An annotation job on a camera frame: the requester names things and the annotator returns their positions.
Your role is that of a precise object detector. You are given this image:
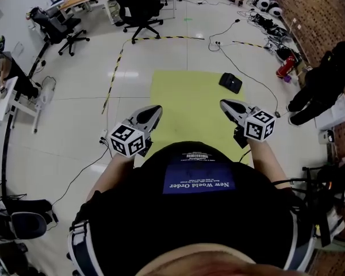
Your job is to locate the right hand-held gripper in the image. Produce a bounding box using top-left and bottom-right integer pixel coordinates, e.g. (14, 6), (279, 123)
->
(220, 99), (276, 149)

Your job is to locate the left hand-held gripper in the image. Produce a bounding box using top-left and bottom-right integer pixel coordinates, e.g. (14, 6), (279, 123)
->
(109, 105), (163, 158)

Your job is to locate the panda toy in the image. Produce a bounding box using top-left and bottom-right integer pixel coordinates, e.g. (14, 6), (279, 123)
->
(266, 2), (284, 17)
(252, 0), (271, 11)

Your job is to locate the person's head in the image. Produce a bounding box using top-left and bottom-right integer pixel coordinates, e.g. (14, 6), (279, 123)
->
(135, 243), (300, 276)

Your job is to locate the grey black office chair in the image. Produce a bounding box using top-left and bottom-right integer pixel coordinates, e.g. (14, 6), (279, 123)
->
(0, 198), (57, 241)

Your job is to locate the person's right forearm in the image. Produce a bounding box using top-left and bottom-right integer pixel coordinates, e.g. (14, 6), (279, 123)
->
(248, 139), (291, 189)

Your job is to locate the small white desk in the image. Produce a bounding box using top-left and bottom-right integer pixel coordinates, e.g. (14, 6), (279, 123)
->
(0, 76), (38, 133)

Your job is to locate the person's left forearm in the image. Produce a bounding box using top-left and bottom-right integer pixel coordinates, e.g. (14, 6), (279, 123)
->
(86, 154), (136, 202)

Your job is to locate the white floor fan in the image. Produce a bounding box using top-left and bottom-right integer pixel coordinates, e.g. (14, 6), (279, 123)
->
(34, 75), (57, 112)

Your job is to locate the long black-yellow hazard tape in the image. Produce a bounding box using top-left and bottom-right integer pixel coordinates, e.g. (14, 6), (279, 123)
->
(101, 35), (205, 115)

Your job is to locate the black floor cable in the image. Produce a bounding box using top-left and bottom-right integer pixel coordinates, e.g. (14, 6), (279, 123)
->
(50, 142), (113, 209)
(208, 20), (279, 114)

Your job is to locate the pile of cables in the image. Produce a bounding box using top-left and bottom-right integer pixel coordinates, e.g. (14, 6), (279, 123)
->
(247, 10), (294, 54)

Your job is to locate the black stand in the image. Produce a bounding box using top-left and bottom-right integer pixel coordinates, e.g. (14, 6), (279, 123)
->
(301, 165), (345, 247)

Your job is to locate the black floor cable cover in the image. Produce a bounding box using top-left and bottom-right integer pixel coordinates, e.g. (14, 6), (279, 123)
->
(1, 41), (51, 201)

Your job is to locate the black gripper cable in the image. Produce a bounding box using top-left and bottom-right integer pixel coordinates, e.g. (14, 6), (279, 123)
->
(271, 178), (294, 188)

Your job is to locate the short black-yellow hazard tape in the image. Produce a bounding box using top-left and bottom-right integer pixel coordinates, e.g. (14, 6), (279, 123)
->
(232, 40), (265, 49)

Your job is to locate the person in dark shirt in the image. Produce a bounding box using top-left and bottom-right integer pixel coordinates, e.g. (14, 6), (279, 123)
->
(67, 141), (317, 276)

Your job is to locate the yellow-green cloth covered table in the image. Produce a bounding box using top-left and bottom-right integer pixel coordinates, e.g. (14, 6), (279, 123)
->
(149, 70), (255, 166)

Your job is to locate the red fire extinguisher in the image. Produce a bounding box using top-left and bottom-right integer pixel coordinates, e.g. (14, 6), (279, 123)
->
(275, 55), (297, 77)

